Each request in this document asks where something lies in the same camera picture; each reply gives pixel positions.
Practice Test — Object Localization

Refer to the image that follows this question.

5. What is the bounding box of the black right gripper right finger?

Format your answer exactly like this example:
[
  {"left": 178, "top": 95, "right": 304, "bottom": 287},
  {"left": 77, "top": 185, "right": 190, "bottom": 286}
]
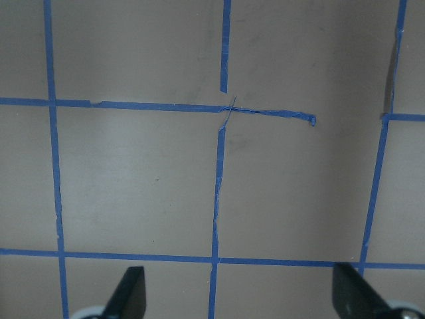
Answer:
[{"left": 332, "top": 263, "right": 398, "bottom": 319}]

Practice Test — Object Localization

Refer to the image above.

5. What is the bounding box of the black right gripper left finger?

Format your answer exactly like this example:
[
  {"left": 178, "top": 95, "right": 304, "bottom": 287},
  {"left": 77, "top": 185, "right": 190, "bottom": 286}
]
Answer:
[{"left": 103, "top": 266, "right": 147, "bottom": 319}]

